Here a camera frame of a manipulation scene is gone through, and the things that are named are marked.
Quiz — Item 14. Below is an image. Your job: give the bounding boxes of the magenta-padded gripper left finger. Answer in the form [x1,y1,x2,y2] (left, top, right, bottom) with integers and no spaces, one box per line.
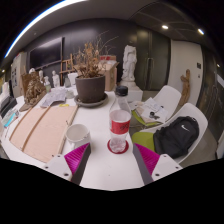
[42,142,92,186]

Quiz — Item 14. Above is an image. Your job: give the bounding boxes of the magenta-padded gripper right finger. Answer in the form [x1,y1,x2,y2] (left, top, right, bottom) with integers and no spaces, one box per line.
[132,142,184,186]

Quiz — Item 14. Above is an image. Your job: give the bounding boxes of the clear red-labelled drink bottle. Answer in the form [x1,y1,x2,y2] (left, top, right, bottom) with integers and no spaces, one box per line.
[108,85,133,154]

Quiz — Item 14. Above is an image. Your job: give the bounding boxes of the green seat cushion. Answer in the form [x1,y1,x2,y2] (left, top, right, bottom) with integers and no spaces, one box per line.
[131,109,151,126]
[131,131,158,153]

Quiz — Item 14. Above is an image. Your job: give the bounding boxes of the white ceramic mug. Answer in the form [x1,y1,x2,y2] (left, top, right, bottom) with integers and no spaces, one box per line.
[64,123,92,151]

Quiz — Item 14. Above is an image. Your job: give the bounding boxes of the black backpack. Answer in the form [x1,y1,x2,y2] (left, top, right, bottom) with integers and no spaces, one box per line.
[152,115,200,160]

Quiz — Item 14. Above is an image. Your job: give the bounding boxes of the flat round red coaster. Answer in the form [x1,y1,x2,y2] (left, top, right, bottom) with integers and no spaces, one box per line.
[106,138,130,155]

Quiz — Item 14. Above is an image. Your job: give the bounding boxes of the light wooden framed panel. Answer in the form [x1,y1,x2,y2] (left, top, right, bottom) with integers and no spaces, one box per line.
[8,104,80,164]

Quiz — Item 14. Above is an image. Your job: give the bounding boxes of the stack of papers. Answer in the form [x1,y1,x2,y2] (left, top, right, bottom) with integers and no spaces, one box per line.
[134,96,170,125]

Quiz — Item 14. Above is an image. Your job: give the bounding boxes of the dark round plant saucer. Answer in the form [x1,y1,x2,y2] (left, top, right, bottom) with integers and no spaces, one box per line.
[73,92,110,109]

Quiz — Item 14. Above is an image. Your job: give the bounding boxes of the crumpled printed paper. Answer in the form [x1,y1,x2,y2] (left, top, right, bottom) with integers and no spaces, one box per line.
[38,86,70,109]

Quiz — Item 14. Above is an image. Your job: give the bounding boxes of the white plastic chair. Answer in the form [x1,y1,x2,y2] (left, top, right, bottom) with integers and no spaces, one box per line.
[131,102,209,165]
[132,84,183,128]

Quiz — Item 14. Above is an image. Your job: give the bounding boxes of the dried plant in dark pot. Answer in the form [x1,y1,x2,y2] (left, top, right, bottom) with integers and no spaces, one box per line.
[71,30,120,104]

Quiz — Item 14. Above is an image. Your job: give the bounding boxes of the light blue plastic pouch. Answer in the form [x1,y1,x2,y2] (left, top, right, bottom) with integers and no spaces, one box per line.
[1,109,21,128]

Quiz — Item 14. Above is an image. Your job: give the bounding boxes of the small white figurine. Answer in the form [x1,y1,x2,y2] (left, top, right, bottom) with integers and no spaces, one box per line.
[51,69,61,89]
[42,75,52,94]

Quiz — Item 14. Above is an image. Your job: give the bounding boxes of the brown carved wooden sculpture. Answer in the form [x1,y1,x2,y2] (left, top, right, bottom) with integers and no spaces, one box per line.
[18,71,48,113]

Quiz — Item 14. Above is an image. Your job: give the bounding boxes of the slim wooden figure sculpture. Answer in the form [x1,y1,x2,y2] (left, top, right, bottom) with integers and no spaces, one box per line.
[179,68,192,107]

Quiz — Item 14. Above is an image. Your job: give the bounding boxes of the black printer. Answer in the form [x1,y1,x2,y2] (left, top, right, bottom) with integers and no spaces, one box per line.
[0,96,19,118]

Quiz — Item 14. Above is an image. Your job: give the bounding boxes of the wooden easel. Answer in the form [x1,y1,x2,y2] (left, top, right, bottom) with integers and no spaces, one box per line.
[59,52,76,87]

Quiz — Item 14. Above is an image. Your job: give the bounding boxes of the cardboard box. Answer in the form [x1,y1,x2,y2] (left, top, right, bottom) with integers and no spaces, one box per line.
[99,54,120,93]

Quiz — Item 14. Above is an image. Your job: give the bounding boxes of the tall white stone statue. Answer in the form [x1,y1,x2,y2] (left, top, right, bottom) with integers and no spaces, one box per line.
[121,44,139,83]

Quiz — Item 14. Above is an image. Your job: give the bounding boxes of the white cabinet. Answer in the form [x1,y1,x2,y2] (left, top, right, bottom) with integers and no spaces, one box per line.
[9,51,28,90]

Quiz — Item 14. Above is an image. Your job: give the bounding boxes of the recessed ceiling spotlights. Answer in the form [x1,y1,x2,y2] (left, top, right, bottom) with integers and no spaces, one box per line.
[161,23,205,36]

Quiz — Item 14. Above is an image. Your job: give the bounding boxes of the long ceiling light panel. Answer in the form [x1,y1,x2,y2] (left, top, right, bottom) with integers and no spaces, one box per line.
[4,0,88,59]

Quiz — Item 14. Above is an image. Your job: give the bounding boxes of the white statue pedestal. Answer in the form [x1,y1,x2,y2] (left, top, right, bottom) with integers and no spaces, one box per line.
[114,79,145,103]

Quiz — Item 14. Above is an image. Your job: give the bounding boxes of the black wall screen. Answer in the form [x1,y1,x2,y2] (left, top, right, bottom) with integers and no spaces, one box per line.
[28,36,65,70]

